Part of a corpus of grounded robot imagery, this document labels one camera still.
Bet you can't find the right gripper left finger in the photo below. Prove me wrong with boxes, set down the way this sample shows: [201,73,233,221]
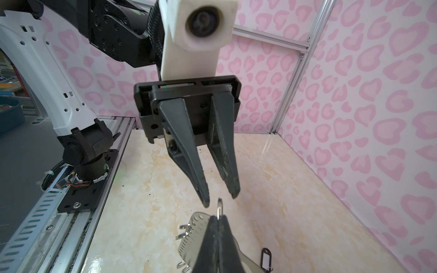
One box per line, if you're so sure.
[192,216,220,273]

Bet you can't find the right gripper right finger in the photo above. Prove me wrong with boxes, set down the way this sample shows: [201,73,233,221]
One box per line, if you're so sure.
[218,216,245,273]

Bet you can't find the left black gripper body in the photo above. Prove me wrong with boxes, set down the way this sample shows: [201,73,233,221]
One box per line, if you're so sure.
[134,76,241,143]

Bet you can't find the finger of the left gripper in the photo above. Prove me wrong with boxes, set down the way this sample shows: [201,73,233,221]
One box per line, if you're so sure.
[207,92,240,199]
[158,99,210,208]

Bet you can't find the metal key holder plate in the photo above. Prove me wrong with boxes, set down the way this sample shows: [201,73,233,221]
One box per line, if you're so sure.
[176,199,264,273]

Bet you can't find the key with black tag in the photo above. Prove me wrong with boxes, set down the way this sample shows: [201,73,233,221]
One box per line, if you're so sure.
[261,248,273,273]

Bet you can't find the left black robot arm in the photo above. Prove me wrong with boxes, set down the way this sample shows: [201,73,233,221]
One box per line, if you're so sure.
[1,1,241,207]

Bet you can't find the teal plastic bin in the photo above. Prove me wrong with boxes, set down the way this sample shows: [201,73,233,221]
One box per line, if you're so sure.
[1,96,26,135]

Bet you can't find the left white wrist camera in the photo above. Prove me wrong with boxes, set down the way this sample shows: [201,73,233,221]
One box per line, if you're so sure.
[158,0,239,81]

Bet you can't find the left black corrugated cable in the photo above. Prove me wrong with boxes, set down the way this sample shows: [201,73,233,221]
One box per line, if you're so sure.
[147,3,165,69]

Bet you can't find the left corner aluminium post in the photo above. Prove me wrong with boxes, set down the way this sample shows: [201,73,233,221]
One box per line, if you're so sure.
[269,0,336,134]

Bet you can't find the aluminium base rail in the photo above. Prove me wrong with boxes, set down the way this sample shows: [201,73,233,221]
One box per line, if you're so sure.
[1,117,135,273]

